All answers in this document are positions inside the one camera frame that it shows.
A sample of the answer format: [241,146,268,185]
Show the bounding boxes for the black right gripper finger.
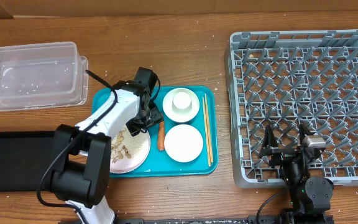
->
[298,123,312,139]
[260,124,277,156]

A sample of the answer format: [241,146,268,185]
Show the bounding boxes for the white upside-down cup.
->
[173,91,191,110]

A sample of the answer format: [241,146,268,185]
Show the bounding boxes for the rice and peanut scraps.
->
[111,126,150,164]

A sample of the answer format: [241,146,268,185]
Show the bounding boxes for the large pink plate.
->
[110,126,150,174]

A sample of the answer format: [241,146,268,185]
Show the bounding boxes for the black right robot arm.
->
[259,124,334,223]

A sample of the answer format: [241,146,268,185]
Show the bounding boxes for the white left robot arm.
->
[36,67,163,223]

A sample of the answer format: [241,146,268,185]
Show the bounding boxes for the black waste tray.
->
[0,131,54,192]

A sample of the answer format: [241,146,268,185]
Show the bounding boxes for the pale green bowl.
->
[162,88,200,123]

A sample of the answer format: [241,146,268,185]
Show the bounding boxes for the orange carrot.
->
[157,121,165,151]

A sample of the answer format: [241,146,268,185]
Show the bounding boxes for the grey plastic dish rack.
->
[224,30,358,188]

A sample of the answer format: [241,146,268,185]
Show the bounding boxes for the left wooden chopstick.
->
[202,97,211,167]

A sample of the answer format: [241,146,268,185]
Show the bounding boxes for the teal plastic tray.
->
[92,86,219,178]

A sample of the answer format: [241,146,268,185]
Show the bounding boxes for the clear plastic bin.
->
[0,42,89,111]

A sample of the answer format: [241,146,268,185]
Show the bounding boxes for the brown cardboard backdrop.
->
[0,0,358,19]

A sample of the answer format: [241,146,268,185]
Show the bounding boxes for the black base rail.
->
[57,214,335,224]

